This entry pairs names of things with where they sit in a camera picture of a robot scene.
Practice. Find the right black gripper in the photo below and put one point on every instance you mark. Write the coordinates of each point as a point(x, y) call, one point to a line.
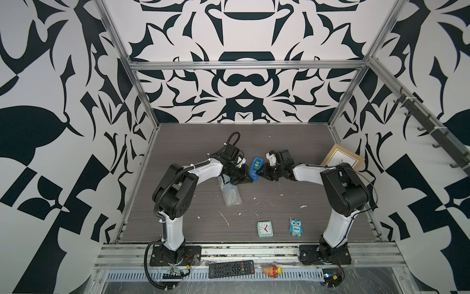
point(264, 171)

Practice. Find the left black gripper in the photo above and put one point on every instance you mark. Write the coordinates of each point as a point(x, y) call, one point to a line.
point(243, 177)

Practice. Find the clear bubble wrap sheet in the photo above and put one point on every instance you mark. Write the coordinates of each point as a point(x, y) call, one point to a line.
point(230, 192)

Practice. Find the blue tape dispenser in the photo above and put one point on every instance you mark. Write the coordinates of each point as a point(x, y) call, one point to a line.
point(256, 165)

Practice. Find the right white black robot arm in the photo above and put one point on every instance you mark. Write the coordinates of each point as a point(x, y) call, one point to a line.
point(346, 193)

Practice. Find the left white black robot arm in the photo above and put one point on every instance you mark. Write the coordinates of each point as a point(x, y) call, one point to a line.
point(174, 194)

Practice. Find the wooden framed picture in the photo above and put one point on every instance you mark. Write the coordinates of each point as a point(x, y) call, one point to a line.
point(339, 155)

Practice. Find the small teal alarm clock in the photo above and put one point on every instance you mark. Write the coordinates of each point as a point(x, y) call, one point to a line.
point(265, 229)

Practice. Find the blue owl figurine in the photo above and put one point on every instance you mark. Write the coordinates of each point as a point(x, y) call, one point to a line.
point(296, 227)

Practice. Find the black remote control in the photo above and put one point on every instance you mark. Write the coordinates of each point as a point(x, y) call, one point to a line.
point(231, 269)

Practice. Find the red yellow toy figure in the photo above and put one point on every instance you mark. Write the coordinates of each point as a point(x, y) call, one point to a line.
point(273, 271)

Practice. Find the left small circuit board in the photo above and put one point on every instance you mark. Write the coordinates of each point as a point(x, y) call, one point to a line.
point(175, 273)

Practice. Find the small circuit board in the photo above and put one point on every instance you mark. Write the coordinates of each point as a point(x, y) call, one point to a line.
point(175, 273)
point(333, 278)

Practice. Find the right small circuit board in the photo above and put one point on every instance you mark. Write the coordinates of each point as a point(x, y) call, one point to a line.
point(333, 278)

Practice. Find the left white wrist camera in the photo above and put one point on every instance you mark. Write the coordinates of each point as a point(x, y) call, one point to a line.
point(240, 162)

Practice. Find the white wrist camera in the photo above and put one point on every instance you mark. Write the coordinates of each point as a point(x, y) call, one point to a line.
point(240, 162)
point(271, 159)

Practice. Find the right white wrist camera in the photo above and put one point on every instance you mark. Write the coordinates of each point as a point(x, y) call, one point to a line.
point(271, 159)

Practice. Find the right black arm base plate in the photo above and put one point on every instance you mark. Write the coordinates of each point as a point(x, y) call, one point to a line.
point(308, 255)

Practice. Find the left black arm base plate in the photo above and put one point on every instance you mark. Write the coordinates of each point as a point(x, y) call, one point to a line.
point(161, 256)

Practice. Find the black wall hook rack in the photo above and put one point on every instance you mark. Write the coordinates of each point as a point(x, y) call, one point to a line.
point(432, 126)

